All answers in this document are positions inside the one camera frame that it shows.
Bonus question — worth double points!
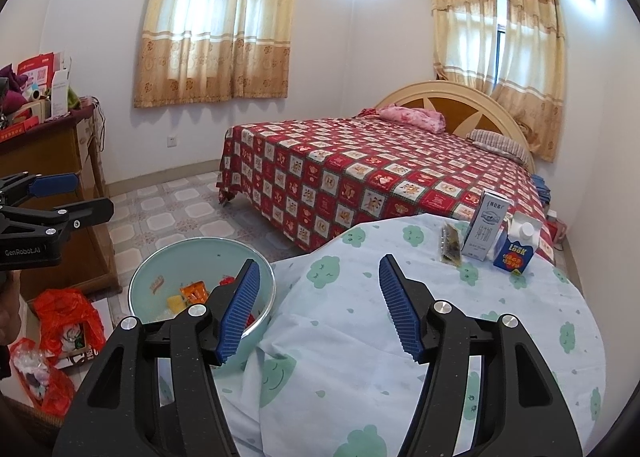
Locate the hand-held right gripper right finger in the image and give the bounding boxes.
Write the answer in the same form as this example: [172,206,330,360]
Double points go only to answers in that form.
[378,254,583,457]

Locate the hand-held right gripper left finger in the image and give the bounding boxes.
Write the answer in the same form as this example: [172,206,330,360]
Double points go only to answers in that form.
[52,258,262,457]

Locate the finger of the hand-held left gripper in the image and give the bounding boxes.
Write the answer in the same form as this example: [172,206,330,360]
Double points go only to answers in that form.
[0,198,115,238]
[0,172,81,205]

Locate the orange packet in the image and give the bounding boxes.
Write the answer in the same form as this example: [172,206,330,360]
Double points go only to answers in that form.
[179,281,210,306]

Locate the teal plastic bin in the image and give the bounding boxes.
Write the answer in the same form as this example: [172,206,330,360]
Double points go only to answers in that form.
[127,237,277,378]

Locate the brown wooden cabinet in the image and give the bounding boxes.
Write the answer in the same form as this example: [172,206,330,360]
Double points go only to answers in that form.
[0,102,124,298]

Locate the flat red box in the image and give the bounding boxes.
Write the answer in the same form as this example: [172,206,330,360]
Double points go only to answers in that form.
[0,117,39,143]

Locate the beige box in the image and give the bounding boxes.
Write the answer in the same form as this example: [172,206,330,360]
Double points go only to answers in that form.
[17,99,54,123]

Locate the large red plastic bag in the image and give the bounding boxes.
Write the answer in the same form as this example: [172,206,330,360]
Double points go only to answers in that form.
[10,337,76,419]
[37,287,106,364]

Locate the dark flat packet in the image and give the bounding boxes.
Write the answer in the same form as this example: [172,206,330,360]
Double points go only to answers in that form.
[439,222,464,266]

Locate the white paper carton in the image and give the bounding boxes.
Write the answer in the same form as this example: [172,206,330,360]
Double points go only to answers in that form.
[50,69,71,118]

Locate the red plastic bags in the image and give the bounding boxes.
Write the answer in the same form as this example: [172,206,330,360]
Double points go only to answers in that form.
[27,296,116,369]

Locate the purple cloth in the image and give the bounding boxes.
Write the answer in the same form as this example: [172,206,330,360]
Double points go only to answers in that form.
[0,64,29,110]

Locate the red cardboard box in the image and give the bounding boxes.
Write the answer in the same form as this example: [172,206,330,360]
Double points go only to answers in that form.
[14,52,73,88]

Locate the tall white blue box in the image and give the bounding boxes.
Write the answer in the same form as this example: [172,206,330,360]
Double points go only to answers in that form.
[460,190,510,260]

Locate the blue drink carton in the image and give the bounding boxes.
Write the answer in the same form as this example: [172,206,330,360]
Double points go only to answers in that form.
[492,212,541,276]

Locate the bed with red patchwork cover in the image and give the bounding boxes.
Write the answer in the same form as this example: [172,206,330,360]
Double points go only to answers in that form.
[216,117,556,258]

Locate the small red box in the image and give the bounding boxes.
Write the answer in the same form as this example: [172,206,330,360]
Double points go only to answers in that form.
[547,211,569,243]

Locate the pink pillow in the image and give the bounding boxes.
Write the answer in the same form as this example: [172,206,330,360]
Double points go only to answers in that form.
[357,106,446,134]

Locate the striped pillow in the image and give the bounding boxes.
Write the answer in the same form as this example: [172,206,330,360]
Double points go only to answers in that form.
[466,129,531,160]

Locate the beige wooden headboard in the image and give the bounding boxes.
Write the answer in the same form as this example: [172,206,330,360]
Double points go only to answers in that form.
[374,81,536,172]

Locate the beige patterned curtain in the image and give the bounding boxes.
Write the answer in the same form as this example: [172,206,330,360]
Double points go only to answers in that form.
[132,0,301,110]
[431,0,568,162]

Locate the black cable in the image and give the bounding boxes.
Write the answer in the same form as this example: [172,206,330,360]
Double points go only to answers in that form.
[90,96,106,153]

